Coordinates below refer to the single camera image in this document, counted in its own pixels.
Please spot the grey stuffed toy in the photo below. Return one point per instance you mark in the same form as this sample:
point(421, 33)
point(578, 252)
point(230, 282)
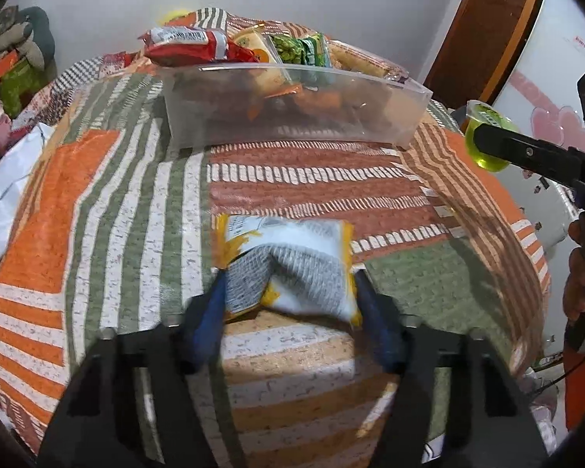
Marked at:
point(34, 29)

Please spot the green box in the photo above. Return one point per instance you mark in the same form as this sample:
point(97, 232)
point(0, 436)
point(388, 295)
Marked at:
point(22, 87)

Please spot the wooden door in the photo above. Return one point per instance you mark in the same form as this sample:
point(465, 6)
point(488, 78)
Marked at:
point(487, 34)

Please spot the clear plastic container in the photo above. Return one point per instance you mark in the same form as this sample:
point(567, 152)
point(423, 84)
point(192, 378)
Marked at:
point(297, 122)

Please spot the person's right hand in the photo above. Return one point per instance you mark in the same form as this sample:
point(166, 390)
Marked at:
point(577, 273)

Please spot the patchwork tablecloth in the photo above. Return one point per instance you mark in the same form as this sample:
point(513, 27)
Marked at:
point(126, 204)

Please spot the orange box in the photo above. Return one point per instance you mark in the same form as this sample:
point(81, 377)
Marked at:
point(5, 70)

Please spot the yellow white snack packet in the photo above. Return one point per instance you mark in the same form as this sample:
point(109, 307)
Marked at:
point(297, 263)

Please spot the yellow orange cracker pack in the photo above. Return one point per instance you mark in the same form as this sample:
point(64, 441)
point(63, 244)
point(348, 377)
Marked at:
point(253, 46)

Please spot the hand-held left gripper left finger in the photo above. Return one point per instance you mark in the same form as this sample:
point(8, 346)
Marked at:
point(207, 321)

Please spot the red snack packet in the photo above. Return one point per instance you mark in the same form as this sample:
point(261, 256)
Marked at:
point(185, 44)

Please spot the yellow object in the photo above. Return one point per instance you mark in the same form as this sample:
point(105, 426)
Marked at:
point(175, 15)

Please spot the green snack packet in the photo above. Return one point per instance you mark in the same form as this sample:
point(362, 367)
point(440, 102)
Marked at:
point(317, 51)
point(287, 48)

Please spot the white refrigerator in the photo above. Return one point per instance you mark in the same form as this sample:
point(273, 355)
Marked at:
point(531, 83)

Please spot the white plastic bag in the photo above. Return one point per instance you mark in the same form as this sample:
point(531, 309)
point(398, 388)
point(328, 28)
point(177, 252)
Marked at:
point(5, 180)

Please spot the green jelly cup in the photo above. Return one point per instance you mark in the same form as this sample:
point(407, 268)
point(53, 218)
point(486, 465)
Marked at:
point(487, 117)

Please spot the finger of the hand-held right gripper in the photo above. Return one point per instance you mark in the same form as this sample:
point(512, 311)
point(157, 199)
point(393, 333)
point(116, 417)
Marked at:
point(526, 151)

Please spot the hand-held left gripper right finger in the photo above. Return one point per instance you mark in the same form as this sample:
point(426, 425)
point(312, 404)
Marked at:
point(375, 321)

